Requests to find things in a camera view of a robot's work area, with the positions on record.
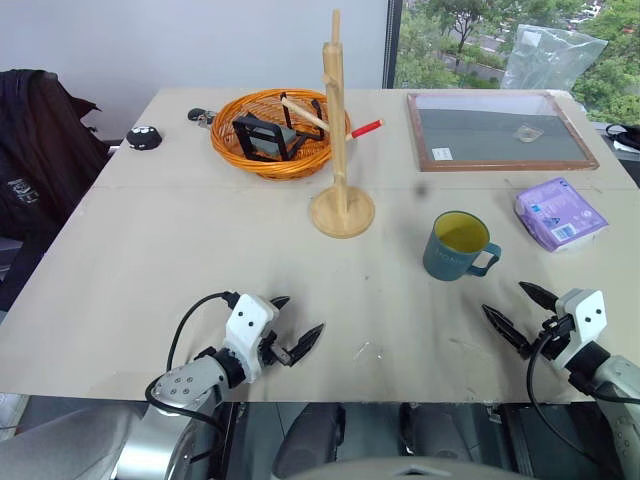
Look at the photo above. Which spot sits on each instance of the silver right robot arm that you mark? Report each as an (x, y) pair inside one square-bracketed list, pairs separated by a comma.
[(620, 395)]

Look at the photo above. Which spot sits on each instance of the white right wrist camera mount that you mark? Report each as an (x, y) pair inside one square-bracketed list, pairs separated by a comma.
[(587, 315)]

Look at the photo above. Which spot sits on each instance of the black key fob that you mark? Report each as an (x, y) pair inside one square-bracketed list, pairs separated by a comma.
[(197, 115)]

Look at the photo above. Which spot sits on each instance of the grey block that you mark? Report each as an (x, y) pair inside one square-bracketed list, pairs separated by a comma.
[(274, 142)]

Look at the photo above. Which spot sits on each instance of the black metal frame stand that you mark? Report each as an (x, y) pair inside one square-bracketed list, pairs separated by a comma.
[(244, 140)]

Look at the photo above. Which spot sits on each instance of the dark jacket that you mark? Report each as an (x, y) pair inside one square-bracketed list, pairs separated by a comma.
[(40, 165)]

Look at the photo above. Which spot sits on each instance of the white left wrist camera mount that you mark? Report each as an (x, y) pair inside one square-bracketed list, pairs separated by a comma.
[(247, 325)]

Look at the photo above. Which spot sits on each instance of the black window frame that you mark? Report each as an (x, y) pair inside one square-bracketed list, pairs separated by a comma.
[(392, 45)]

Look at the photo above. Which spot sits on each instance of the wooden mug tree stand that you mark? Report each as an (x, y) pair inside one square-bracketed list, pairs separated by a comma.
[(337, 150)]

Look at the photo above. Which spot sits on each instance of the black round toy with eyes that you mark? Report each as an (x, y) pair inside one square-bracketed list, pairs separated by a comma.
[(144, 137)]

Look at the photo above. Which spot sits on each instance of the white paper label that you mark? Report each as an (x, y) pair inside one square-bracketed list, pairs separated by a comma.
[(441, 153)]

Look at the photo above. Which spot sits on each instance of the teal mug yellow inside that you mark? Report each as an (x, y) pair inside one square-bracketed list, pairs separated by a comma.
[(446, 261)]

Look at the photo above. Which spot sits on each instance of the purple tissue pack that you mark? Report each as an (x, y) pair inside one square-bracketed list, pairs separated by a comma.
[(557, 212)]

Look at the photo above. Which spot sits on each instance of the wooden framed grey tray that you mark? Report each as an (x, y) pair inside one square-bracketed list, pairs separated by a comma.
[(495, 150)]

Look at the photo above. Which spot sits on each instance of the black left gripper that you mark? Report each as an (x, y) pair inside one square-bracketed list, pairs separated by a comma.
[(272, 352)]

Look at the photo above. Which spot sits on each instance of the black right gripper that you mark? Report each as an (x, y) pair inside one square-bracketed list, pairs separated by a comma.
[(555, 337)]

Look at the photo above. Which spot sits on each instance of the orange wicker basket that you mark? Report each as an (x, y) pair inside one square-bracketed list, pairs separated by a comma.
[(226, 146)]

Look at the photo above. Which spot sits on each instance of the dark rounded shape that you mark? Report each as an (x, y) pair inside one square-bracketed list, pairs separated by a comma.
[(310, 440)]

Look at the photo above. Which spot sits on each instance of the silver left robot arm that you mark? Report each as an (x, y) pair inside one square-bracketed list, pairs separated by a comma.
[(190, 385)]

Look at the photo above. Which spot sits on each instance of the clear plastic bag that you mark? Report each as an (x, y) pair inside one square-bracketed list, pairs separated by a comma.
[(550, 60)]

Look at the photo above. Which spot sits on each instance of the small clear plastic piece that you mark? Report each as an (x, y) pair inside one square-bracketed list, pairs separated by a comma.
[(529, 133)]

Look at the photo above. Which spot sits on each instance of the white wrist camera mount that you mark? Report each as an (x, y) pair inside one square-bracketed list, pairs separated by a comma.
[(247, 325), (587, 315)]

